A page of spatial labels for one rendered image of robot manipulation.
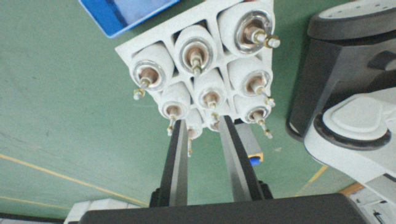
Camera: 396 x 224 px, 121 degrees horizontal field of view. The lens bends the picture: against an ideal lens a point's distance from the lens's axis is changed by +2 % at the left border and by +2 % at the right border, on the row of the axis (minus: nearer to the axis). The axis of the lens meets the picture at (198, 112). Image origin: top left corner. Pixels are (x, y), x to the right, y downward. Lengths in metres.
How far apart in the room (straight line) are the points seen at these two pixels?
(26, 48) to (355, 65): 1.13
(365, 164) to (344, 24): 0.36
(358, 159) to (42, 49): 1.09
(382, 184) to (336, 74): 0.32
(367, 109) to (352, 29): 0.22
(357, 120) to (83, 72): 0.97
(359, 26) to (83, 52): 0.88
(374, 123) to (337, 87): 0.17
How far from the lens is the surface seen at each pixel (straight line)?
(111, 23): 0.52
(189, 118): 0.42
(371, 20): 0.55
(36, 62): 0.85
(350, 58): 0.56
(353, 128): 0.48
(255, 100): 0.40
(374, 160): 0.50
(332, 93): 0.63
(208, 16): 0.34
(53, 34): 0.73
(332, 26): 0.54
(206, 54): 0.28
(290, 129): 0.87
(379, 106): 0.57
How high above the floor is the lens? 0.52
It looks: 48 degrees down
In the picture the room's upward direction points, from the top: 176 degrees clockwise
